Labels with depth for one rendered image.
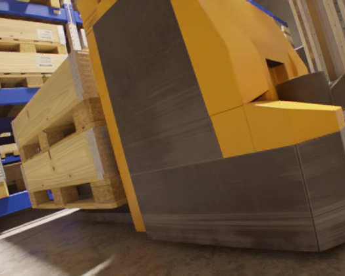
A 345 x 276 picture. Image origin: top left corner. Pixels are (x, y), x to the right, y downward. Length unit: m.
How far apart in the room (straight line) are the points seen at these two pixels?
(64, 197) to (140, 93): 0.91
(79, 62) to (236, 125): 0.75
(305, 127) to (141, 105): 0.48
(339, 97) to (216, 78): 0.49
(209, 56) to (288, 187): 0.35
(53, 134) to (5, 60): 1.25
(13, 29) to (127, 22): 2.07
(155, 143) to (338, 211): 0.52
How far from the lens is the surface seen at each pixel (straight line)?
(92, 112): 1.08
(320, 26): 1.04
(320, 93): 0.88
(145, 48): 0.78
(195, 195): 0.72
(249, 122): 0.58
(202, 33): 0.65
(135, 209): 1.03
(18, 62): 2.68
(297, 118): 0.56
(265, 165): 0.58
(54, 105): 1.37
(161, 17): 0.75
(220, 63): 0.61
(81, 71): 1.12
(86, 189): 1.48
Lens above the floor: 0.33
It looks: level
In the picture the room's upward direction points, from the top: 15 degrees counter-clockwise
